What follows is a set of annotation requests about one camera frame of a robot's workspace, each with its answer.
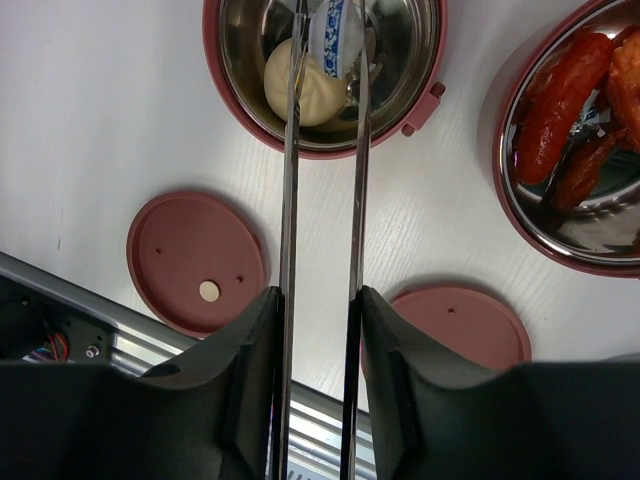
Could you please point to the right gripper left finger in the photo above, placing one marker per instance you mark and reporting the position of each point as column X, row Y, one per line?
column 204, row 414

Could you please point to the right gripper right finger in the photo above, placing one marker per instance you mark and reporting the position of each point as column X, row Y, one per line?
column 436, row 415

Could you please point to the dark red lid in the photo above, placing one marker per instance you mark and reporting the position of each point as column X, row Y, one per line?
column 452, row 335
column 195, row 260

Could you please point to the metal tongs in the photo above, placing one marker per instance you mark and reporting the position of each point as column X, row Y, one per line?
column 287, row 259

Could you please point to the white steamed bun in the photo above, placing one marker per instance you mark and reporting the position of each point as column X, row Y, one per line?
column 322, row 97

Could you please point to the red sausage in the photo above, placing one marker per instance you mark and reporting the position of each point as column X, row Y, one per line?
column 547, row 126

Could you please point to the pink steel bowl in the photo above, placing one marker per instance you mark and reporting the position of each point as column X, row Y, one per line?
column 405, row 43

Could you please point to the orange fried chicken piece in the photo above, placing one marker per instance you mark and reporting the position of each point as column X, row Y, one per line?
column 622, row 86

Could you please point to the blue white rice cup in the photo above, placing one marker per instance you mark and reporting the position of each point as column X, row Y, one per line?
column 336, row 37

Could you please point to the aluminium front rail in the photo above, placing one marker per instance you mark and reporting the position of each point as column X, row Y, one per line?
column 150, row 335

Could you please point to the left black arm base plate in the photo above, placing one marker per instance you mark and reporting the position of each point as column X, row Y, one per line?
column 45, row 330

